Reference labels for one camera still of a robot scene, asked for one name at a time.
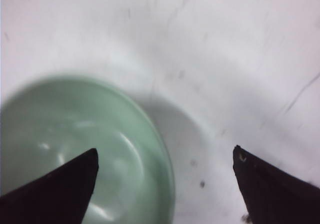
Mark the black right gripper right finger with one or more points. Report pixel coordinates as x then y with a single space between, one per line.
272 195

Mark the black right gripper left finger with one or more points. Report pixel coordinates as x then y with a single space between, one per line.
61 196

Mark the light green bowl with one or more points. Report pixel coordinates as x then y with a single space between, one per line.
50 122

